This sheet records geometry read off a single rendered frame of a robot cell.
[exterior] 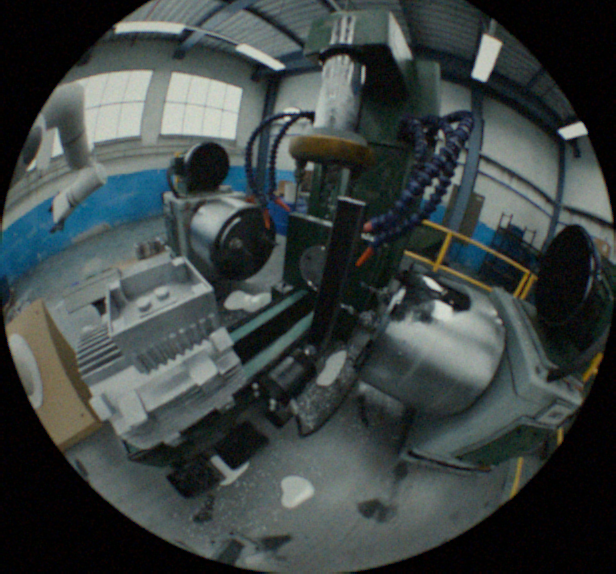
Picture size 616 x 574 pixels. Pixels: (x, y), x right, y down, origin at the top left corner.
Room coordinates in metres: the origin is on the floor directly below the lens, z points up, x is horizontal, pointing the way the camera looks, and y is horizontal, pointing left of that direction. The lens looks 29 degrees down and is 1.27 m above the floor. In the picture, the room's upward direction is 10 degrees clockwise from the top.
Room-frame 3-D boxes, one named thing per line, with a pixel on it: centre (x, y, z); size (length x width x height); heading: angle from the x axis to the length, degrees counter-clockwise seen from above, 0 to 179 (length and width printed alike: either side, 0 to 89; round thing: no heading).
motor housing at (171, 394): (0.08, 0.19, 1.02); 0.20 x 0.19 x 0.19; 148
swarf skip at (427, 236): (4.01, -2.73, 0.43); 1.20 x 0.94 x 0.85; 65
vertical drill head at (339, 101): (0.40, -0.01, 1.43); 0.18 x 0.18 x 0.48
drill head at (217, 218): (0.55, 0.31, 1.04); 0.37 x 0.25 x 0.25; 58
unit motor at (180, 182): (0.67, 0.57, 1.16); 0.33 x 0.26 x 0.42; 58
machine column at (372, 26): (0.58, -0.12, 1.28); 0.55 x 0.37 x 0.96; 148
